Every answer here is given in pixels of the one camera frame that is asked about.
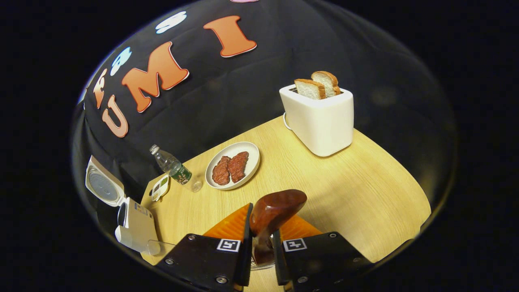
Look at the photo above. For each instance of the brown meat slice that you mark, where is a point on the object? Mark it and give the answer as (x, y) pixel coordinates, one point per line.
(221, 171)
(238, 166)

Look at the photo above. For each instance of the clear plastic water bottle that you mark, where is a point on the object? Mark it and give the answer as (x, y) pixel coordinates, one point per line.
(174, 167)

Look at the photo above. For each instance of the white rice cooker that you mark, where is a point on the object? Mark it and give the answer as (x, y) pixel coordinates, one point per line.
(140, 227)

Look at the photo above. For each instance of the white compartment dish with beans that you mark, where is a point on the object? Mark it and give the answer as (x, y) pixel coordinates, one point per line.
(160, 188)

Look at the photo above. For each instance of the brown wooden spoon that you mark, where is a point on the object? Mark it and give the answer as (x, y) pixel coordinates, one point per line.
(275, 209)

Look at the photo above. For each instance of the white round plate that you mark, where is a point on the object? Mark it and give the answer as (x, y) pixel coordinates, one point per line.
(249, 154)

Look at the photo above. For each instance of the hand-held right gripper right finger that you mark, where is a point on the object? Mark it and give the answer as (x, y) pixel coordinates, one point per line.
(280, 263)

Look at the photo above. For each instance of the clear glass container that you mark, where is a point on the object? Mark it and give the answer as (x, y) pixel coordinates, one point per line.
(162, 246)

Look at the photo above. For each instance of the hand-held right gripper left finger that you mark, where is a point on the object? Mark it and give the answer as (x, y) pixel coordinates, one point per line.
(246, 251)

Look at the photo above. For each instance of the white toaster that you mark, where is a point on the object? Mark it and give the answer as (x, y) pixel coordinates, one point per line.
(320, 125)

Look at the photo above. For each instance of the black backdrop cloth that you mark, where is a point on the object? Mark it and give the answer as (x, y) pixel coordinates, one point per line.
(251, 89)

